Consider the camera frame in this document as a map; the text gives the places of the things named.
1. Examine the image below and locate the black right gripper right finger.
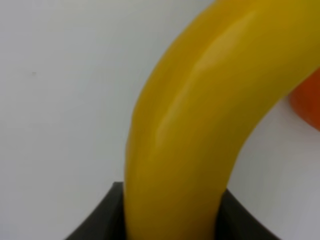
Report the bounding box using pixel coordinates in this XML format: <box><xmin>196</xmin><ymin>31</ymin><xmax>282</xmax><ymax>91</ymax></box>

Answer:
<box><xmin>214</xmin><ymin>190</ymin><xmax>279</xmax><ymax>240</ymax></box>

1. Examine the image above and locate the yellow banana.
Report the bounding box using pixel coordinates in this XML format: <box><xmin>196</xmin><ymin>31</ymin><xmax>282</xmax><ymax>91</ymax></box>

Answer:
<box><xmin>124</xmin><ymin>0</ymin><xmax>320</xmax><ymax>240</ymax></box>

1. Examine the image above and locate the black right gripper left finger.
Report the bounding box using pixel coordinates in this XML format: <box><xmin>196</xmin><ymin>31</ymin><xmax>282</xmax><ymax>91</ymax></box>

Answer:
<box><xmin>66</xmin><ymin>182</ymin><xmax>127</xmax><ymax>240</ymax></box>

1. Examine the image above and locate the orange tangerine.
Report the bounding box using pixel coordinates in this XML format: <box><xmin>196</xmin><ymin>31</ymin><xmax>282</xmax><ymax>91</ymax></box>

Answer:
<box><xmin>289</xmin><ymin>70</ymin><xmax>320</xmax><ymax>131</ymax></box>

